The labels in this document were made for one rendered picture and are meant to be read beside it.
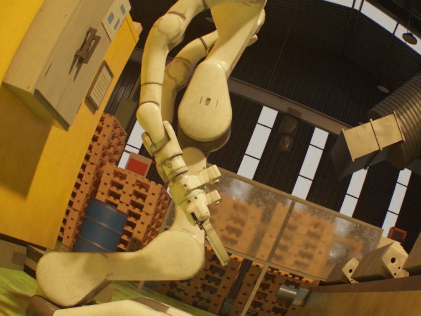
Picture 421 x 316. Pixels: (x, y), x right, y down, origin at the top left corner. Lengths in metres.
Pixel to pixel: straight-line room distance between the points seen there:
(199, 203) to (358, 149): 6.99
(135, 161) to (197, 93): 8.95
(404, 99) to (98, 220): 4.72
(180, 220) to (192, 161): 0.17
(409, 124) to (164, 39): 7.50
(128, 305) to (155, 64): 0.68
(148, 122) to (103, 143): 8.27
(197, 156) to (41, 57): 0.98
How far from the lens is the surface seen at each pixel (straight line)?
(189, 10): 1.89
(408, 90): 9.47
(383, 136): 8.77
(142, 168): 10.84
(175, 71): 2.28
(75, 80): 3.02
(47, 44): 2.65
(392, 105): 9.27
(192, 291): 9.17
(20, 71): 2.65
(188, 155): 1.96
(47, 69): 2.63
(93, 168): 9.99
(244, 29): 2.08
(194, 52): 2.32
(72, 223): 9.98
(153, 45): 1.85
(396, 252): 3.16
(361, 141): 8.68
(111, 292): 4.03
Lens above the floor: 0.53
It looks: 10 degrees up
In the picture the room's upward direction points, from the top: 22 degrees clockwise
